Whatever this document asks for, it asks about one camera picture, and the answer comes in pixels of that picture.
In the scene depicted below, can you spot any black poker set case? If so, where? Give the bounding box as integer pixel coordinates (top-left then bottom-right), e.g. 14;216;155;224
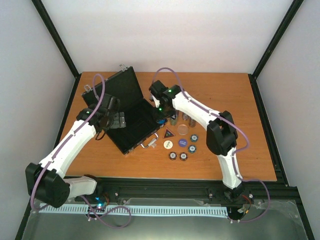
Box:
76;66;161;155

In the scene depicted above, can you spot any clear acrylic disc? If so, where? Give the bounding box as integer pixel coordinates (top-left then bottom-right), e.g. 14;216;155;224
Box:
177;124;189;136

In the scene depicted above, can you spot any white dealer button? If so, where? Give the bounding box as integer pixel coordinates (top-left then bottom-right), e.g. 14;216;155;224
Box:
163;140;174;150

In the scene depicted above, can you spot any blue poker chip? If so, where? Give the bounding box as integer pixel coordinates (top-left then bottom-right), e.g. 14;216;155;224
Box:
188;144;197;154
190;134;199;143

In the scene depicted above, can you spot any blue small blind button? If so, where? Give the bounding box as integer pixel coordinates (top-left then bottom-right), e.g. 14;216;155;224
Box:
157;119;167;125

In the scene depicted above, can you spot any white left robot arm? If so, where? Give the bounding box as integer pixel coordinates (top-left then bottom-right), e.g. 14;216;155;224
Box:
25;93;124;211

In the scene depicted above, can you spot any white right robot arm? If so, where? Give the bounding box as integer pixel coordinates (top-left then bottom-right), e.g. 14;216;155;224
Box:
149;80;244;202

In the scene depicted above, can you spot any green chip stack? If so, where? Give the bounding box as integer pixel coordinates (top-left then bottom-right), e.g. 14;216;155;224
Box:
169;118;178;126

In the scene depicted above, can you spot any grey chip stack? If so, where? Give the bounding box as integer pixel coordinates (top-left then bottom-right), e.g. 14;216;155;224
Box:
182;113;190;121

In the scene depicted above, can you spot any brown chip stack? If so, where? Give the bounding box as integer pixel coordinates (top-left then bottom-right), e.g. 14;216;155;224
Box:
188;117;196;128

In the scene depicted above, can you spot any brown poker chip left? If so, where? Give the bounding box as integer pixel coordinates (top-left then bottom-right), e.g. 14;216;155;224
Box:
168;151;177;161

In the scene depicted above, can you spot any brown poker chip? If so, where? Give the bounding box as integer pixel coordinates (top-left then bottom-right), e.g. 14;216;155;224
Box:
168;151;177;161
179;152;188;161

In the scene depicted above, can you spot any brown poker chip right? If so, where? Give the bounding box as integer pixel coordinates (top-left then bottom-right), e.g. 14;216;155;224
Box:
179;152;188;161

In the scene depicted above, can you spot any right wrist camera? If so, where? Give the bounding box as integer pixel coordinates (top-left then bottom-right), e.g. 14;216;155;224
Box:
149;93;160;108

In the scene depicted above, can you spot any black aluminium frame rail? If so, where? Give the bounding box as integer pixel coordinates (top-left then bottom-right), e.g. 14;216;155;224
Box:
32;176;300;201

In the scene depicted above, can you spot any white slotted cable duct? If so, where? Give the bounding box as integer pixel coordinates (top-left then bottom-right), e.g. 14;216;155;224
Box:
40;203;228;218

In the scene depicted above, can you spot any black left frame post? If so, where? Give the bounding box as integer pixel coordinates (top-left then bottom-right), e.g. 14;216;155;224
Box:
30;0;81;79

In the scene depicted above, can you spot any black frame post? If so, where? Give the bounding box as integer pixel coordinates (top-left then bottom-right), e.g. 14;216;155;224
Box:
30;0;81;79
251;0;305;78

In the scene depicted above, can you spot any black right frame post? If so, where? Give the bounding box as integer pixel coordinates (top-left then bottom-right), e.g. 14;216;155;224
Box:
251;0;305;78

